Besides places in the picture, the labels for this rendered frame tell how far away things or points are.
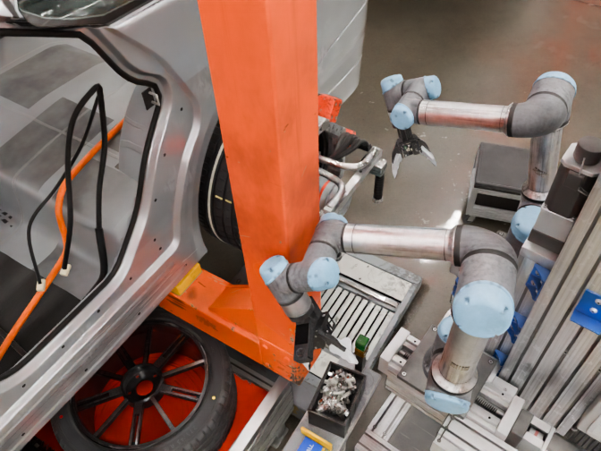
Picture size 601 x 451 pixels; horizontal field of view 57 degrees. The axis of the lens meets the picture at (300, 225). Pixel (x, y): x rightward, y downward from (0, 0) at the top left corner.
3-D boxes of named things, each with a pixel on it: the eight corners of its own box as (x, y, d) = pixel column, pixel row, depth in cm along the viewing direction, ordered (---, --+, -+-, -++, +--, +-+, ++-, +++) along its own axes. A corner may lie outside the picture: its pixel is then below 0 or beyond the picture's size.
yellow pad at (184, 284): (175, 257, 220) (173, 249, 216) (203, 271, 214) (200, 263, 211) (152, 281, 212) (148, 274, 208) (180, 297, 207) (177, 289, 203)
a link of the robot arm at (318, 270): (332, 238, 132) (296, 245, 139) (318, 275, 125) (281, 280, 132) (349, 259, 136) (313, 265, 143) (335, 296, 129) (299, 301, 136)
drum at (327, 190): (308, 185, 229) (306, 160, 218) (353, 205, 221) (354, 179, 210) (289, 208, 221) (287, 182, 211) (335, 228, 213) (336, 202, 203)
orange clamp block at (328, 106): (318, 116, 215) (325, 93, 212) (336, 123, 212) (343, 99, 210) (310, 116, 209) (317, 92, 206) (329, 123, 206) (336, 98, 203)
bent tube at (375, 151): (334, 137, 218) (335, 114, 210) (379, 153, 211) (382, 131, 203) (311, 163, 209) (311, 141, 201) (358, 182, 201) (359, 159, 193)
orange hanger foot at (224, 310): (181, 276, 233) (164, 221, 207) (287, 332, 214) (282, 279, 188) (155, 305, 224) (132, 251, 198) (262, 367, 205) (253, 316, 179)
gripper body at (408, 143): (402, 160, 192) (393, 128, 187) (398, 153, 200) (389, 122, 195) (423, 154, 191) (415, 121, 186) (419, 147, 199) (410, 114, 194)
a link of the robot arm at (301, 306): (299, 303, 136) (272, 309, 141) (308, 317, 138) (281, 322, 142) (308, 284, 142) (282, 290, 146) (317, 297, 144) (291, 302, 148)
